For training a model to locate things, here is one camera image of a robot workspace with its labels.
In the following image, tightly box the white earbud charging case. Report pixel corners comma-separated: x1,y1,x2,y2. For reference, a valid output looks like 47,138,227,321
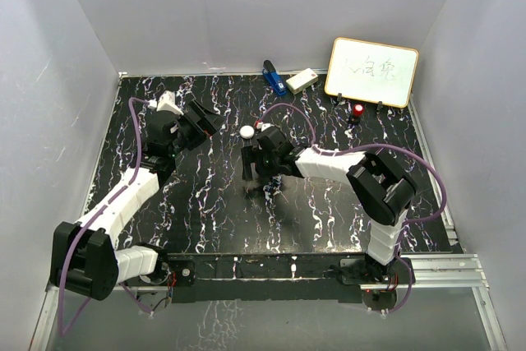
239,125,255,140

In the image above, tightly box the whiteboard with yellow frame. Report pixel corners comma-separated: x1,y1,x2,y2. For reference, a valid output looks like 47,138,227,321
324,37,419,109

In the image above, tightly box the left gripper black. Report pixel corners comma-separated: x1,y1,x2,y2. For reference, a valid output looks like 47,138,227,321
168,100,225,157

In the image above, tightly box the aluminium rail frame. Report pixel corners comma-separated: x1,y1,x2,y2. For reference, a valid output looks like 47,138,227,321
30,253,507,350

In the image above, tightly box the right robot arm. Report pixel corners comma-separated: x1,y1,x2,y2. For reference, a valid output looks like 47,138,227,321
241,124,418,283

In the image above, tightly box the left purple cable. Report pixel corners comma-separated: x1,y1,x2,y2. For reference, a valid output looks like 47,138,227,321
57,97,155,338

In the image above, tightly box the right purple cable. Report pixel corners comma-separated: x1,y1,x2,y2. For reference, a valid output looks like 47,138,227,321
258,103,448,313

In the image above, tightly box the red emergency stop button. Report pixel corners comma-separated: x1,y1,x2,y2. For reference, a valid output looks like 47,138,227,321
348,104,364,125

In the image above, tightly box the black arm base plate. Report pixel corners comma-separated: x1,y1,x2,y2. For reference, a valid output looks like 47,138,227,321
122,252,416,305

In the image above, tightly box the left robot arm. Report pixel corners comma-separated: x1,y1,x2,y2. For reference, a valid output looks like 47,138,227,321
50,99,224,301

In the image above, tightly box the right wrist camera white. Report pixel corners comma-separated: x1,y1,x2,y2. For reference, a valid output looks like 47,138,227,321
255,120,272,132

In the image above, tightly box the purple cable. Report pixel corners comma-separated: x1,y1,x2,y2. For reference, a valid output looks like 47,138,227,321
258,103,448,313
57,97,155,338

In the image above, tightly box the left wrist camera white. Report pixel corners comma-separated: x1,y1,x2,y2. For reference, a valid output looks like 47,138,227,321
148,90,183,116

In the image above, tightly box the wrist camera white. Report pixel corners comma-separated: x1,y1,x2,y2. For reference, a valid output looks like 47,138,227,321
255,120,272,132
148,90,183,116

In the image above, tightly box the blue stapler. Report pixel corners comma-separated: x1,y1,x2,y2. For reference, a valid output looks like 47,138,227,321
262,59,287,96

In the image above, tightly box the small white box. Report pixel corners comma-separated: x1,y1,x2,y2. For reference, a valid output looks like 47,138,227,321
285,68,318,95

